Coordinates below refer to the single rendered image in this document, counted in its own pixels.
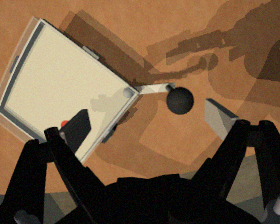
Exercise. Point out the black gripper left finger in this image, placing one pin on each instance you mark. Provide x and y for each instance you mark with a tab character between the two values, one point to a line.
23	202

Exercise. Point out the beige square tray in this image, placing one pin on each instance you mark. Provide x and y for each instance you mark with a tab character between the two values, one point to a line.
49	78

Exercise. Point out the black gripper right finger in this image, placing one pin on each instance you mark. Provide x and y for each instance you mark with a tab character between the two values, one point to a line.
194	200

